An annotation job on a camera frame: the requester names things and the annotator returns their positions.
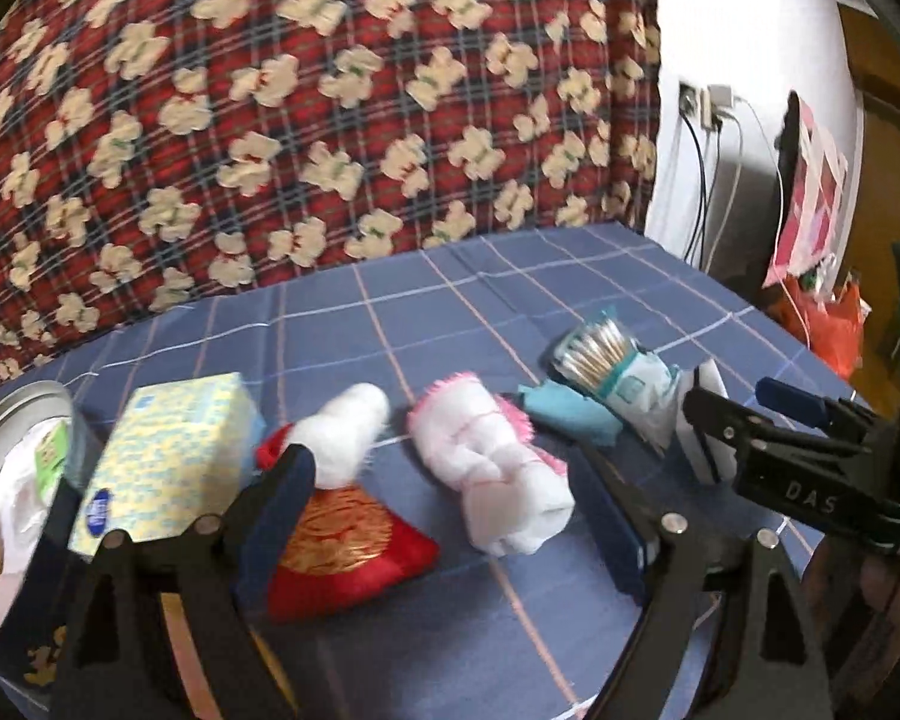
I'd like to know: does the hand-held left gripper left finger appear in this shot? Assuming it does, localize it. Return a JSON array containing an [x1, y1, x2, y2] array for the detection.
[[49, 444, 320, 720]]

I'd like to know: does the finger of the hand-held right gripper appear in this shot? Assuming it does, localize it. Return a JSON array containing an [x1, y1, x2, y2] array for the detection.
[[754, 376, 880, 430], [681, 385, 872, 467]]

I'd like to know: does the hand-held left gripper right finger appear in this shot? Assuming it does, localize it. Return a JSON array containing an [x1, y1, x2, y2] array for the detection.
[[570, 441, 842, 720]]

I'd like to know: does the red gold satin pouch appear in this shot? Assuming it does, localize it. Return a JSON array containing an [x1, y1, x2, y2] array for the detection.
[[255, 424, 442, 624]]

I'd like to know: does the teal cloth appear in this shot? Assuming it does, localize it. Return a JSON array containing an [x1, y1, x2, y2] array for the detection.
[[516, 379, 622, 452]]

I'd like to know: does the pink white towel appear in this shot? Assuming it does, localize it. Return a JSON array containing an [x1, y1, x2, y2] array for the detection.
[[407, 371, 577, 560]]

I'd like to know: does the round metal tin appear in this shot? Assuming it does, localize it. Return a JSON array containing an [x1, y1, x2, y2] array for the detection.
[[0, 379, 98, 713]]

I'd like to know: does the person's right hand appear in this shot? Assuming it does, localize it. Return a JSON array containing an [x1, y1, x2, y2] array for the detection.
[[802, 549, 900, 720]]

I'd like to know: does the orange plastic bag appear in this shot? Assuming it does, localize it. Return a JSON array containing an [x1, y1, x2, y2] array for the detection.
[[780, 274, 869, 381]]

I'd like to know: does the cotton swab pack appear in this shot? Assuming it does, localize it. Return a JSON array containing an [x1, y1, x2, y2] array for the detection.
[[551, 317, 641, 397]]

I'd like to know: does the yellow dotted tissue pack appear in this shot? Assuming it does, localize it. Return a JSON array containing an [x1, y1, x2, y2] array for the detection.
[[67, 371, 268, 560]]

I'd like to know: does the pink patterned hanging bag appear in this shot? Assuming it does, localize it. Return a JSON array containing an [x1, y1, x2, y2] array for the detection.
[[763, 100, 849, 290]]

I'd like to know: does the blue plaid tablecloth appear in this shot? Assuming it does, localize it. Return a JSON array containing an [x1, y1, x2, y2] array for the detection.
[[0, 221, 860, 720]]

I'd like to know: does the red plaid bear blanket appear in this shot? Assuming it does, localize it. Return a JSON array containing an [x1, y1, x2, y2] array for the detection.
[[0, 0, 662, 422]]

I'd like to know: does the black power cable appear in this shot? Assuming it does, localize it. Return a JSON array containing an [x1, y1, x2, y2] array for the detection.
[[681, 115, 713, 265]]

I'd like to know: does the white charger cable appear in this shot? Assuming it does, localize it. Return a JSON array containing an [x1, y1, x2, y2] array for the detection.
[[733, 96, 788, 188]]

